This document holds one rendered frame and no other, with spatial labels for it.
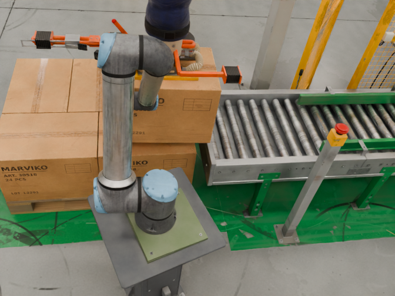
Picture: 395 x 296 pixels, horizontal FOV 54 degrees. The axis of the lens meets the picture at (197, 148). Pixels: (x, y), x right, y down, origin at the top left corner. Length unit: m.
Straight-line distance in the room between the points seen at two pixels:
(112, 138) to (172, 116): 0.74
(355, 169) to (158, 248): 1.49
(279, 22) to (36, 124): 1.99
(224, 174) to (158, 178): 0.83
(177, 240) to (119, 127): 0.62
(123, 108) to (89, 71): 1.63
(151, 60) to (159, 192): 0.54
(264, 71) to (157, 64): 2.31
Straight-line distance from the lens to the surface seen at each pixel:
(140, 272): 1.73
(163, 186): 1.59
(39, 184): 2.61
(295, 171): 2.53
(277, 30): 3.38
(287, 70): 4.26
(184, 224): 1.82
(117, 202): 1.59
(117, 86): 1.36
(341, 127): 2.09
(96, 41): 2.06
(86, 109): 2.68
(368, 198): 3.11
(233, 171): 2.37
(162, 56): 1.35
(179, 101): 2.06
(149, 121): 2.15
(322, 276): 2.78
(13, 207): 2.83
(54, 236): 2.74
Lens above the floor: 2.32
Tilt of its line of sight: 47 degrees down
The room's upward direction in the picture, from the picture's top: 9 degrees clockwise
